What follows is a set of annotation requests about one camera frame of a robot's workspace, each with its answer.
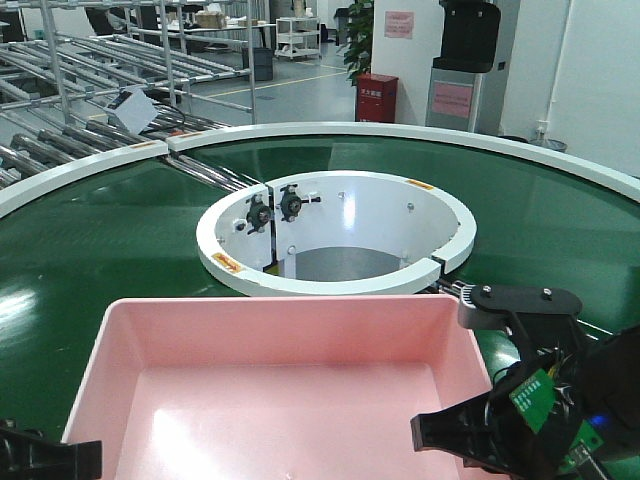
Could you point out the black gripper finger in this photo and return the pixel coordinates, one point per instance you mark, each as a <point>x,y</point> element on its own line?
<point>27,454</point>

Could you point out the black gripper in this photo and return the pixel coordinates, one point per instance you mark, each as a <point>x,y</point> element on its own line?
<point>565,408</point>

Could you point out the pink plastic bin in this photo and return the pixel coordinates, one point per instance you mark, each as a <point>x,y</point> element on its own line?
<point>275,388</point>

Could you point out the white outer conveyor rim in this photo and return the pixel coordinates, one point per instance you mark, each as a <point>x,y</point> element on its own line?
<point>25,191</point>

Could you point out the red fire extinguisher box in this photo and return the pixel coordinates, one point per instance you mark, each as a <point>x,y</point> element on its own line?
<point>376,98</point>

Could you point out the black water dispenser stand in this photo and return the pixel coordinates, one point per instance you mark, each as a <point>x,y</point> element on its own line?
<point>468,49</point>

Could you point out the green potted plant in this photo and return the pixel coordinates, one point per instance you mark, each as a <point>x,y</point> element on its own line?
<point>359,29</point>

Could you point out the grey control box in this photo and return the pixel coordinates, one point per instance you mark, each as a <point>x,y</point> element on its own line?
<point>132,110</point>

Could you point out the metal roller conveyor rack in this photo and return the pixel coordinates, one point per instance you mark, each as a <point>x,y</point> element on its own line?
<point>55,90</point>

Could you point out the white shelving cart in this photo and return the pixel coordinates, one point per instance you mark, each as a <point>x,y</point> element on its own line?
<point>297,38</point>

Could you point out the pink wall notice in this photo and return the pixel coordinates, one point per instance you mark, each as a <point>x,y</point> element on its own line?
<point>399,24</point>

